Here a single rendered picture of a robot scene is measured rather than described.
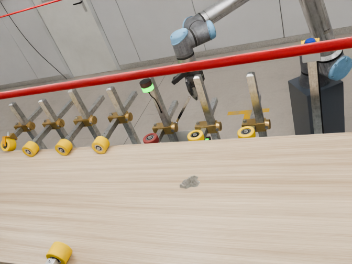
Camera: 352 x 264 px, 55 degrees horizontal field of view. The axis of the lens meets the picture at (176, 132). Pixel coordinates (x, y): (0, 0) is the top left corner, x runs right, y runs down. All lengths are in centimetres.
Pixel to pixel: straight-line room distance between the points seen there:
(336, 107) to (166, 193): 144
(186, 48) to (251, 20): 279
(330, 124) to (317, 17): 84
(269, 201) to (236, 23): 336
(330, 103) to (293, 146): 101
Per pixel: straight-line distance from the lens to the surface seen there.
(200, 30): 166
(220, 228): 124
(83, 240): 145
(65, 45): 554
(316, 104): 164
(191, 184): 140
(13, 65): 641
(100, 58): 532
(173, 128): 184
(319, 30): 203
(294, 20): 436
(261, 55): 27
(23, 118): 240
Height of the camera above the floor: 186
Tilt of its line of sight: 34 degrees down
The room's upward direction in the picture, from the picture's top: 21 degrees counter-clockwise
